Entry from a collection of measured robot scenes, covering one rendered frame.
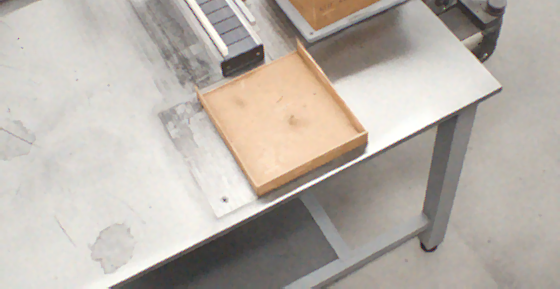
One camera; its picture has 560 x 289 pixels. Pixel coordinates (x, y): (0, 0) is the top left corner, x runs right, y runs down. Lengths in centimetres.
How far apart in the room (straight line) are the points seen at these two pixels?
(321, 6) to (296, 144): 33
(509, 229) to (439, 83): 89
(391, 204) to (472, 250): 30
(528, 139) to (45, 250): 171
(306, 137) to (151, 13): 55
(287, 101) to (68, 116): 50
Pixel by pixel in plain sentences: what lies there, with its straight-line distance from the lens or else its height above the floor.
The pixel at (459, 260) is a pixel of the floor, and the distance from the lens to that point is 234.
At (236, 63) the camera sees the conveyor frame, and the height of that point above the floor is 85.
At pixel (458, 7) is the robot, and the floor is 24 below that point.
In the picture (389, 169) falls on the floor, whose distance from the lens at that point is 247.
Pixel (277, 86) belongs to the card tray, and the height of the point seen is 83.
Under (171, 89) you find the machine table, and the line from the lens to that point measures 166.
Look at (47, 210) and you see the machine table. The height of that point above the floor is 83.
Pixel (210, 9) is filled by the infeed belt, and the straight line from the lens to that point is 174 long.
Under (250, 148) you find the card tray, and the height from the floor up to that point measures 83.
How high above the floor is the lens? 209
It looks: 55 degrees down
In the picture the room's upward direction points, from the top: 7 degrees counter-clockwise
